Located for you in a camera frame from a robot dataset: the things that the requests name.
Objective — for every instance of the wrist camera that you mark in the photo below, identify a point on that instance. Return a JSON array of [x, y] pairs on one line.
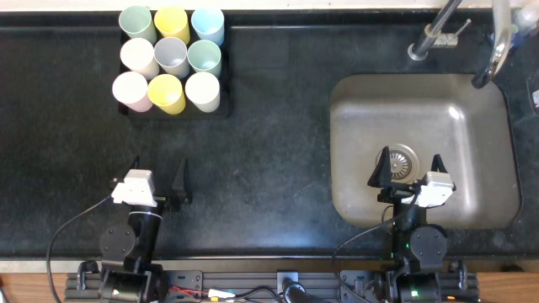
[[135, 187], [433, 189]]

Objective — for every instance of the pink cup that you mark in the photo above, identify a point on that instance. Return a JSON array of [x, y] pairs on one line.
[[129, 88]]

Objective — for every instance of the steel tap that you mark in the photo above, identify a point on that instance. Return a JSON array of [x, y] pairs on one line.
[[421, 46]]

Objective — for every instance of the blue soap bottle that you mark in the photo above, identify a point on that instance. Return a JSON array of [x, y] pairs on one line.
[[526, 19]]

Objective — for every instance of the steel sink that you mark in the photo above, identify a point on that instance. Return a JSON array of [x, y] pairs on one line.
[[463, 126]]

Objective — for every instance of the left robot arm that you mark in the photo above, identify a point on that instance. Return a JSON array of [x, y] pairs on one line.
[[135, 248]]

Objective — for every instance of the mounting rail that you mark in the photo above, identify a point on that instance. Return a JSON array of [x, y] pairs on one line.
[[252, 283]]

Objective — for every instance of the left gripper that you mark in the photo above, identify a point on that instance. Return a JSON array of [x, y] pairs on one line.
[[167, 203]]

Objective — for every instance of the grey cup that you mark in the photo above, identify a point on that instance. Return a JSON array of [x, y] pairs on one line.
[[170, 52]]

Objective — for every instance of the white cup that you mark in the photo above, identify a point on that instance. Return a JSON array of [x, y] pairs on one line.
[[202, 88], [137, 54]]

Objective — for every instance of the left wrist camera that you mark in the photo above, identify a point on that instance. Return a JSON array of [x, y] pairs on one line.
[[135, 187]]

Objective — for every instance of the black tray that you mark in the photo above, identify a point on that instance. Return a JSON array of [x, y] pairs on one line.
[[225, 92]]

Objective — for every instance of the green cup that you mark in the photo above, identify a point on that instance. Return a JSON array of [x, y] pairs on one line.
[[135, 20], [204, 55]]

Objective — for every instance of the yellow cup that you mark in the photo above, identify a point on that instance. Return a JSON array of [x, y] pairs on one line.
[[165, 90], [170, 21]]

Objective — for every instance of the blue cup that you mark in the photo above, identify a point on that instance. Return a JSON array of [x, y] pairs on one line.
[[207, 22]]

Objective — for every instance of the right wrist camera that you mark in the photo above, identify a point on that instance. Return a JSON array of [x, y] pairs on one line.
[[433, 189]]

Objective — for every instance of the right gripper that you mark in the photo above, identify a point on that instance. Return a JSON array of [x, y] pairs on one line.
[[393, 193]]

